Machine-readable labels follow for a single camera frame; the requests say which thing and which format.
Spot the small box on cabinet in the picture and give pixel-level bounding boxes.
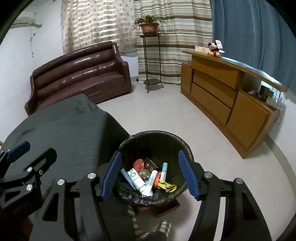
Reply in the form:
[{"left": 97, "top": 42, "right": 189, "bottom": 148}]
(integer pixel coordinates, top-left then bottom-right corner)
[{"left": 195, "top": 46, "right": 209, "bottom": 54}]

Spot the patterned beige curtain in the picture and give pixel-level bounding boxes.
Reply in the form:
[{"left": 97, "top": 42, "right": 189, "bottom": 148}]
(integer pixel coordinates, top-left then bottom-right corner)
[{"left": 61, "top": 0, "right": 137, "bottom": 54}]

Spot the white paper tube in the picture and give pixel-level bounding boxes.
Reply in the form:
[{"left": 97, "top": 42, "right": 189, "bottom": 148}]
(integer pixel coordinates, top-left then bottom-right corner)
[{"left": 142, "top": 170, "right": 158, "bottom": 197}]

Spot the blue curtain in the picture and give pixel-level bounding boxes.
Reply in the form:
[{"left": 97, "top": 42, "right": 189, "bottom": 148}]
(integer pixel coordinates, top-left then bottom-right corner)
[{"left": 211, "top": 1, "right": 295, "bottom": 91}]

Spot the black lined trash bin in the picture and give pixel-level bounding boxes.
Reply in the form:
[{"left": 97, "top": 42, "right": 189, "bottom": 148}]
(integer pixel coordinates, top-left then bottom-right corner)
[{"left": 113, "top": 131, "right": 194, "bottom": 207}]

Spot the dark grey tablecloth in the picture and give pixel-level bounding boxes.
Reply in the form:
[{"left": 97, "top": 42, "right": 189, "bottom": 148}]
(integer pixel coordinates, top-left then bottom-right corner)
[{"left": 3, "top": 95, "right": 129, "bottom": 198}]

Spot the potted plant in clay pot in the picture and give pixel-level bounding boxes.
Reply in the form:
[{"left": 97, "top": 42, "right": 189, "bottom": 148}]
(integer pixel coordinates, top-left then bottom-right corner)
[{"left": 134, "top": 15, "right": 165, "bottom": 36}]

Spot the wooden sideboard cabinet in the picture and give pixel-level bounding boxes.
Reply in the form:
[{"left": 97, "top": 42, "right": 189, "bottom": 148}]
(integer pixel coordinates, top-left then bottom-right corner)
[{"left": 181, "top": 51, "right": 288, "bottom": 159}]

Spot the striped curtain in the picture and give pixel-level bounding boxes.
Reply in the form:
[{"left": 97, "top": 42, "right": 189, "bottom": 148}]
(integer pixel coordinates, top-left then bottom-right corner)
[{"left": 134, "top": 0, "right": 212, "bottom": 84}]

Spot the white air conditioner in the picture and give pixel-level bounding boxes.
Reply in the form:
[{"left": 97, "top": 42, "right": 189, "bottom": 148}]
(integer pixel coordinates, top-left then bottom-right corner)
[{"left": 10, "top": 16, "right": 42, "bottom": 29}]

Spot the yellow wrapper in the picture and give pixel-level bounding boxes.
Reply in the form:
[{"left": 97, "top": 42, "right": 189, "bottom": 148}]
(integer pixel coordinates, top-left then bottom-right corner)
[{"left": 158, "top": 180, "right": 177, "bottom": 193}]

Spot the small teal tube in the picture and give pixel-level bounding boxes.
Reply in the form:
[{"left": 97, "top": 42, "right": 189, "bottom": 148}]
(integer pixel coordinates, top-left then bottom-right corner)
[{"left": 160, "top": 162, "right": 168, "bottom": 181}]

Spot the red plastic bag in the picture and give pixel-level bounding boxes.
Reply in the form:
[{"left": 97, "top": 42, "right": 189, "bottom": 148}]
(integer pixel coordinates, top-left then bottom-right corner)
[{"left": 133, "top": 159, "right": 145, "bottom": 174}]

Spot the checkered cloth on floor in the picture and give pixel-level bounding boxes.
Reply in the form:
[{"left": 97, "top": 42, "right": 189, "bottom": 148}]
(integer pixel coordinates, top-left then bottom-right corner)
[{"left": 127, "top": 205, "right": 171, "bottom": 241}]

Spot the orange plastic bag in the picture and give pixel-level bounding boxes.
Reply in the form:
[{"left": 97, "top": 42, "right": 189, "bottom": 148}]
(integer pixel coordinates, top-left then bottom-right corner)
[{"left": 154, "top": 171, "right": 161, "bottom": 188}]

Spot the brown leather sofa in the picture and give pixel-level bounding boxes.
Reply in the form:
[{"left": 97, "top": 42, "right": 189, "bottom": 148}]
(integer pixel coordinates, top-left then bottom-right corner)
[{"left": 25, "top": 41, "right": 132, "bottom": 115}]

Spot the dark red cigarette pack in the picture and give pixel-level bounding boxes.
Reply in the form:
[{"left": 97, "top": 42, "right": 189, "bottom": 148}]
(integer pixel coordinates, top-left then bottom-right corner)
[{"left": 144, "top": 158, "right": 158, "bottom": 173}]

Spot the green white paper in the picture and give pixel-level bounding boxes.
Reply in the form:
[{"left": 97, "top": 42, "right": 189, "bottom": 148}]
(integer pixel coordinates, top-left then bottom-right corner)
[{"left": 120, "top": 168, "right": 145, "bottom": 193}]

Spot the Mickey Mouse plush toy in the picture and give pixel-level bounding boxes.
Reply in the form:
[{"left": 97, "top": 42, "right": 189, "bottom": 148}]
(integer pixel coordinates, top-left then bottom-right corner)
[{"left": 207, "top": 40, "right": 225, "bottom": 57}]

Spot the black metal plant stand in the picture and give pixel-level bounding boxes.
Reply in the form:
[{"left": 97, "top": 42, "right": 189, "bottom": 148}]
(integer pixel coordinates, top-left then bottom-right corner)
[{"left": 140, "top": 33, "right": 164, "bottom": 94}]

